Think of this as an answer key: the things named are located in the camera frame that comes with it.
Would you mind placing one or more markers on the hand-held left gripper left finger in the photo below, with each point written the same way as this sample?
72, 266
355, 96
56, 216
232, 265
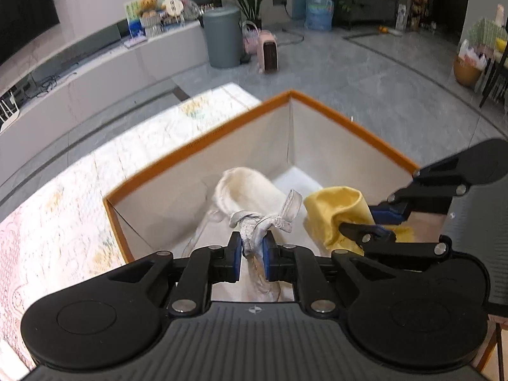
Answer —
236, 258

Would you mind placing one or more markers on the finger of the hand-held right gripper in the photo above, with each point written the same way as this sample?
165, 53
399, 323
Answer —
389, 215
381, 236

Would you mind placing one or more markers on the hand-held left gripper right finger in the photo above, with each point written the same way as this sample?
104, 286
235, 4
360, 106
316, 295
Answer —
270, 258

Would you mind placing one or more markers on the grey white knotted cloth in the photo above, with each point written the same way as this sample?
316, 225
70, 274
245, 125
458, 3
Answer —
254, 226

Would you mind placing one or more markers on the yellow cloth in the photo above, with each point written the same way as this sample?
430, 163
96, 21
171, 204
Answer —
333, 206

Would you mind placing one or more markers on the orange-rimmed white fabric box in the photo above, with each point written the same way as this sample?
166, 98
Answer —
190, 166

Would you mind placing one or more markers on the brown round basket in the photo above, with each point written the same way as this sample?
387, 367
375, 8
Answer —
466, 73

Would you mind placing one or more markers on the black chair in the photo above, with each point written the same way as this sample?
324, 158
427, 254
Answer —
494, 71

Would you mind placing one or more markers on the white plastic bag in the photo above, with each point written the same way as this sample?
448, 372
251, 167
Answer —
472, 53

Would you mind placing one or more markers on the pink patterned tablecloth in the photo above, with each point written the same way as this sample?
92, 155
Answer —
79, 190

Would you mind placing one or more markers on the orange floor toy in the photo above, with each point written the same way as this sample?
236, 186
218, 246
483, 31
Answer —
385, 29

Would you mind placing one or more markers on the pink space heater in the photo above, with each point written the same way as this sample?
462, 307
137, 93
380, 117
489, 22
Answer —
269, 51

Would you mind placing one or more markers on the blue water bottle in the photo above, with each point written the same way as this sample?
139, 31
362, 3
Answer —
318, 10

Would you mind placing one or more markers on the dark display shelf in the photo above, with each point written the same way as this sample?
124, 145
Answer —
424, 0

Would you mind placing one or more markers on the grey green trash can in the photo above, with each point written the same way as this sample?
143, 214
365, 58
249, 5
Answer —
222, 39

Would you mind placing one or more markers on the grey stone television cabinet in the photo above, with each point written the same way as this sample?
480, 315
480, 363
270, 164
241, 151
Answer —
99, 77

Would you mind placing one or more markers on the white flat device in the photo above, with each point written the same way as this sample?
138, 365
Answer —
135, 41

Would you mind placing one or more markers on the blue small box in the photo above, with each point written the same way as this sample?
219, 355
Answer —
135, 28

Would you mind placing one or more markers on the clear glass plate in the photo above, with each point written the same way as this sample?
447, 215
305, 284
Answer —
191, 10

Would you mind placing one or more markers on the white round sign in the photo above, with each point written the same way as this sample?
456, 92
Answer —
172, 6

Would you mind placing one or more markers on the brown teddy bear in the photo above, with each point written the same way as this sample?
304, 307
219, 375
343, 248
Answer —
149, 6

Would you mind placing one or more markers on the green printed card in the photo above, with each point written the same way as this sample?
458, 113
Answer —
133, 8

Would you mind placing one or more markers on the white router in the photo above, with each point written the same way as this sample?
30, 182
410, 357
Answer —
8, 109

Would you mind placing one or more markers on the black flat television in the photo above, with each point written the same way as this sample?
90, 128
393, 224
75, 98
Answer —
20, 8

